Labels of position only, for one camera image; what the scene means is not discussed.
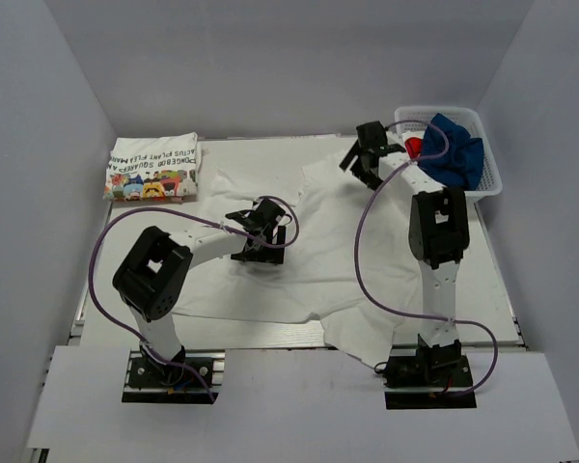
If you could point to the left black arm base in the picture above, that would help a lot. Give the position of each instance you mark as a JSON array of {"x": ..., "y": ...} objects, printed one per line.
[{"x": 144, "y": 383}]

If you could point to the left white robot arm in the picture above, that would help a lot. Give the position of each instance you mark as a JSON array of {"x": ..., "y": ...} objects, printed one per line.
[{"x": 152, "y": 275}]

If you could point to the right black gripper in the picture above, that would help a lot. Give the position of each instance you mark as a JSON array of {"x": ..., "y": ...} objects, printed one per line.
[{"x": 369, "y": 178}]

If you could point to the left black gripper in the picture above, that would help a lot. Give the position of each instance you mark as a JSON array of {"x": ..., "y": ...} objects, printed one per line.
[{"x": 269, "y": 255}]

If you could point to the folded white cartoon t-shirt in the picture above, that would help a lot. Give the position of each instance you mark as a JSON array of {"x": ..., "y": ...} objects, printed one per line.
[{"x": 154, "y": 169}]

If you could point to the white plastic mesh basket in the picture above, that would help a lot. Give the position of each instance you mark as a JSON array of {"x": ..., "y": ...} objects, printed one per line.
[{"x": 414, "y": 120}]

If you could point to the white t-shirt black graphic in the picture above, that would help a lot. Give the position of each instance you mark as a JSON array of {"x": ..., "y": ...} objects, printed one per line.
[{"x": 317, "y": 280}]

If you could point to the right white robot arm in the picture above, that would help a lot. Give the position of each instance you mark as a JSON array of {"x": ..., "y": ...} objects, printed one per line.
[{"x": 438, "y": 236}]

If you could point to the white t-shirt red graphic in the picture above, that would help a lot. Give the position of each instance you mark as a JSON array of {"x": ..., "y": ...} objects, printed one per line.
[{"x": 413, "y": 146}]

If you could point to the dark blue t-shirt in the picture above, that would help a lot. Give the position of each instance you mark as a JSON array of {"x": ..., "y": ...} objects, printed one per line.
[{"x": 462, "y": 165}]

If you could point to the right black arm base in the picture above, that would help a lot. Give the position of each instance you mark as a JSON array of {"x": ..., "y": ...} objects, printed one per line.
[{"x": 407, "y": 388}]

